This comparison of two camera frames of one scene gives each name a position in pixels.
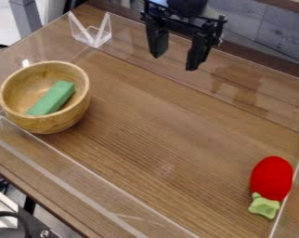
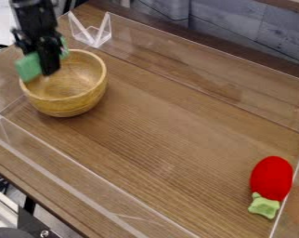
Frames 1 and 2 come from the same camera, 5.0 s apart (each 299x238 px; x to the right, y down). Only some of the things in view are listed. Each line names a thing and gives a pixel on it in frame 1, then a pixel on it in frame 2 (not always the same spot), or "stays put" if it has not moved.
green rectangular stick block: (61, 92) → (28, 65)
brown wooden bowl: (27, 85) → (71, 91)
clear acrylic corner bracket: (91, 35) stays put
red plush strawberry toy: (273, 181) stays put
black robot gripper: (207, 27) → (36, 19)
